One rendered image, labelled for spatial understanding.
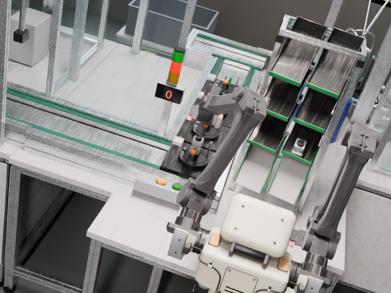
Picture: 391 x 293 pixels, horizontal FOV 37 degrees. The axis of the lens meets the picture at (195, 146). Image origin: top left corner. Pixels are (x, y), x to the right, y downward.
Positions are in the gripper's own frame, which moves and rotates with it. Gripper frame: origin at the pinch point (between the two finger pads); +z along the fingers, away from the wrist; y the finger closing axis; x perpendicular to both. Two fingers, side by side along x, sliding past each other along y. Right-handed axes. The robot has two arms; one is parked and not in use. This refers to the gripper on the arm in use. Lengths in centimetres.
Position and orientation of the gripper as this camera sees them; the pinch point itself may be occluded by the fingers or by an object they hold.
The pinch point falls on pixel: (205, 121)
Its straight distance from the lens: 253.7
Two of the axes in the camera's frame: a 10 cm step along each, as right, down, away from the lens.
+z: 0.1, 2.8, 9.6
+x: -3.2, 9.1, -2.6
